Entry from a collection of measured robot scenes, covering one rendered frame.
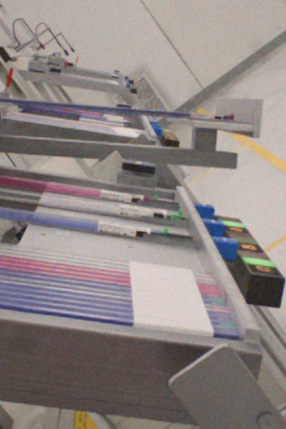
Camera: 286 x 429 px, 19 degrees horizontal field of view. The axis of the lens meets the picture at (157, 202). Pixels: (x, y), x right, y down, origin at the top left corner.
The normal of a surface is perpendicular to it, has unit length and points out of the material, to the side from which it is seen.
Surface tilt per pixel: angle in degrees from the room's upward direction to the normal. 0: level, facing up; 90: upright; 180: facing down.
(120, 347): 90
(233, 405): 90
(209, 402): 90
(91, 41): 90
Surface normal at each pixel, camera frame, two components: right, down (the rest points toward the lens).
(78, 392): 0.05, 0.18
